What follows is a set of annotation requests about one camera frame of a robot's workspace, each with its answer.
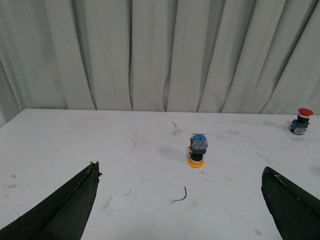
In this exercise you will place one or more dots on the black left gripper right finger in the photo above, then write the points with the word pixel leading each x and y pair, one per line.
pixel 296 213

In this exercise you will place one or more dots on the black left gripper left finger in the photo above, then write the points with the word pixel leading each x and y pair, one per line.
pixel 63 215

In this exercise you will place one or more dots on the yellow push button switch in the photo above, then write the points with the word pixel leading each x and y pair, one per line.
pixel 197 149

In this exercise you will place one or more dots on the white pleated curtain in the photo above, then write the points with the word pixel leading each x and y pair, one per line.
pixel 204 56

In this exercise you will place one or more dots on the red push button switch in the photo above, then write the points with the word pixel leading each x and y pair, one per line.
pixel 299 126

